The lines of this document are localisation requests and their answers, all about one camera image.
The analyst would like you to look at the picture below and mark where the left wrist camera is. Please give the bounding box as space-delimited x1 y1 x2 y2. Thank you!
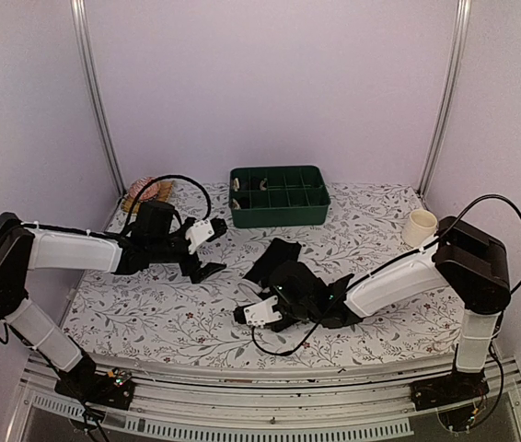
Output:
185 218 227 255

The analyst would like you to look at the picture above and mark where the pink patterned ball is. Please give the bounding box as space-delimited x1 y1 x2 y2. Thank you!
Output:
128 177 160 202

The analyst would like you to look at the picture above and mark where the black white-banded underwear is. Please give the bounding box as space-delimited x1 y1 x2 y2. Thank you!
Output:
241 236 326 300

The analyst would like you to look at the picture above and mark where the cream cup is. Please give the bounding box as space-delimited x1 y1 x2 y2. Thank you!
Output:
401 209 438 248

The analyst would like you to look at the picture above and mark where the front aluminium rail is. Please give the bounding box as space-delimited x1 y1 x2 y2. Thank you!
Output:
11 354 521 438

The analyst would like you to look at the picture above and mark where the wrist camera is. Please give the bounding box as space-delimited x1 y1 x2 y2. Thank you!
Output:
185 218 227 255
233 296 283 327

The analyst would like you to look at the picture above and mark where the right aluminium frame post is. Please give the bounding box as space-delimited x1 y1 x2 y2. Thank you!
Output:
417 0 471 201

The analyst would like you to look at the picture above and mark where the green divided storage box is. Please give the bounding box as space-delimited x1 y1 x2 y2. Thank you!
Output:
228 165 330 228

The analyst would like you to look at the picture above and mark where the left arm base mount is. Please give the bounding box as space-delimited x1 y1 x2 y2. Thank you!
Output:
54 369 136 411

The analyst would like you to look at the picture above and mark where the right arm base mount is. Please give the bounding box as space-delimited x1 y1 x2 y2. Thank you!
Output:
410 370 490 411

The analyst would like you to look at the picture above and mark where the aluminium frame post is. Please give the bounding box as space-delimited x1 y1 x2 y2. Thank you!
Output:
417 0 471 201
70 0 125 197

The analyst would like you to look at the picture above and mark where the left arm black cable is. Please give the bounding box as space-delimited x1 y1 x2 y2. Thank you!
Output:
126 172 213 231

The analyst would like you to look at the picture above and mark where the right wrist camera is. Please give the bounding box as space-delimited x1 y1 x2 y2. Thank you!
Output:
233 296 283 327

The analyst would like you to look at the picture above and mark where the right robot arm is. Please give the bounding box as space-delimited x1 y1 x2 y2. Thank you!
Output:
265 216 512 401

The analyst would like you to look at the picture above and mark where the left aluminium frame post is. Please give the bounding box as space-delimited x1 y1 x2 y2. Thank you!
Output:
70 0 125 197

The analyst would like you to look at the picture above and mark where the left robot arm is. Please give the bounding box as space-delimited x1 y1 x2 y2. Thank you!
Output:
0 203 227 400

